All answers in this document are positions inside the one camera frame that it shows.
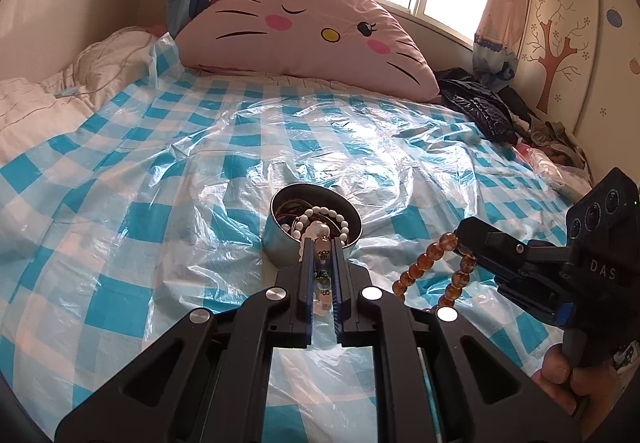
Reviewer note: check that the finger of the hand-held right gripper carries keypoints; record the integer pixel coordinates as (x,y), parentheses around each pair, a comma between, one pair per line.
(492,243)
(535,293)

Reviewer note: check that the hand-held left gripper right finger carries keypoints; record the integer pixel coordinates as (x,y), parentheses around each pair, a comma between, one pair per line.
(337,283)

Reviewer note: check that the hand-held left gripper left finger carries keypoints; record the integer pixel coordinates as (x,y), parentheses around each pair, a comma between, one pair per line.
(306,283)

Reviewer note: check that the round metal tin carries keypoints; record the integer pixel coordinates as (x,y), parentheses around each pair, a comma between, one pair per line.
(275,243)

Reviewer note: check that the person's right hand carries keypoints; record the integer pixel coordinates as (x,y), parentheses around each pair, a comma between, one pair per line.
(552,368)

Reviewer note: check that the clear plastic bag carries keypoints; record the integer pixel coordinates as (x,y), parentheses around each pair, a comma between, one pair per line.
(550,170)

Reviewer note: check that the pile of clothes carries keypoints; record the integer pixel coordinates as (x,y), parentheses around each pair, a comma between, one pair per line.
(555,138)

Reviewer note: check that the black puffer jacket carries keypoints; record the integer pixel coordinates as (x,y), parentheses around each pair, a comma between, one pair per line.
(480,108)

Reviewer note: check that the wardrobe with tree decal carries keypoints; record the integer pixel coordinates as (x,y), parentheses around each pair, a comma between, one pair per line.
(575,73)

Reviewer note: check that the blue checkered plastic sheet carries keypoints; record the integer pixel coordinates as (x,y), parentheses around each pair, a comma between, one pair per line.
(175,148)

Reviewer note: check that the pink cat face pillow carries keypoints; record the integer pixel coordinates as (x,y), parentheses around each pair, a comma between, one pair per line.
(300,23)

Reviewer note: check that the white quilt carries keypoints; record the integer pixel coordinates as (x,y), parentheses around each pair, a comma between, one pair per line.
(100,58)

